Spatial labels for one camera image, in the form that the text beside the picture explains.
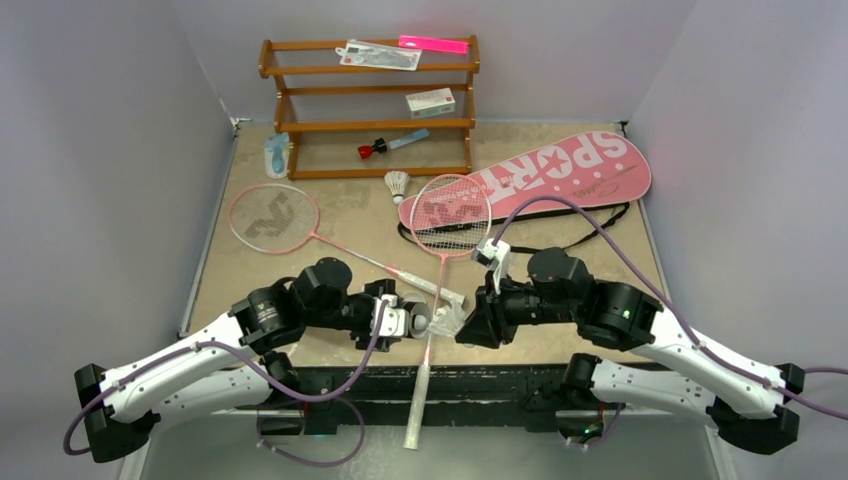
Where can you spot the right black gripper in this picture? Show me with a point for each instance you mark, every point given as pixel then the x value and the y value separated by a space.
pixel 486 312

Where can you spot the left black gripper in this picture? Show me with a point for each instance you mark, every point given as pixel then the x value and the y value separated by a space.
pixel 374 291

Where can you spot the white shuttlecock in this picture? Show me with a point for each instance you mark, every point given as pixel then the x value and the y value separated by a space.
pixel 397 182
pixel 420 323
pixel 447 322

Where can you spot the black shuttlecock tube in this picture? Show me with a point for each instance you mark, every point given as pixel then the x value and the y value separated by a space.
pixel 410 309

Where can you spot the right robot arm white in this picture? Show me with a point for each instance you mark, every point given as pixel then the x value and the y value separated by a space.
pixel 742 399

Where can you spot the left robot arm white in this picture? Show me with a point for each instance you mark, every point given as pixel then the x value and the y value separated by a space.
pixel 236 359

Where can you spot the pink white badminton racket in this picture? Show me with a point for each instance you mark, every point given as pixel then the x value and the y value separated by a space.
pixel 449 217

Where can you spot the pink badminton racket left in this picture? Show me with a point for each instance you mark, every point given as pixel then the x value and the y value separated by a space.
pixel 275 218

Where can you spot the white shuttlecock inside tube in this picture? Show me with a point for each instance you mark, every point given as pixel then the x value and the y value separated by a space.
pixel 420 323

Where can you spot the red black blue marker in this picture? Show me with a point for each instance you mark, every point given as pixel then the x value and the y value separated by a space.
pixel 381 146

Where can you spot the light blue white device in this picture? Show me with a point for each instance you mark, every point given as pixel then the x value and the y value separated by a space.
pixel 276 155

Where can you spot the pink sport racket bag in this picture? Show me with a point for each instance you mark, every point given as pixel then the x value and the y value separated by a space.
pixel 593 170

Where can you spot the white red small box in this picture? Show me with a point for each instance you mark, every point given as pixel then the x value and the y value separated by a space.
pixel 431 103

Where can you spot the white packaged item on shelf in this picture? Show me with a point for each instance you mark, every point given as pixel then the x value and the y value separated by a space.
pixel 371 55

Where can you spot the pink fluorescent bar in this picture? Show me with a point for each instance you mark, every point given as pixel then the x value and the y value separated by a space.
pixel 433 44

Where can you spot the wooden three-tier shelf rack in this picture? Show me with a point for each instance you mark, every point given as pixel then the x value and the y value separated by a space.
pixel 285 118

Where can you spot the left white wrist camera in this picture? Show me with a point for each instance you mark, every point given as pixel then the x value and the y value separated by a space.
pixel 390 320

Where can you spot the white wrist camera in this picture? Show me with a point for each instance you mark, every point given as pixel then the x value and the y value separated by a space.
pixel 390 320
pixel 495 256

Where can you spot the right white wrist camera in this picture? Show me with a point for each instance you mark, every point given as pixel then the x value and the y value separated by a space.
pixel 495 256

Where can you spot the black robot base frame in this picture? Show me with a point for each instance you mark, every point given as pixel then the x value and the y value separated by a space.
pixel 538 398

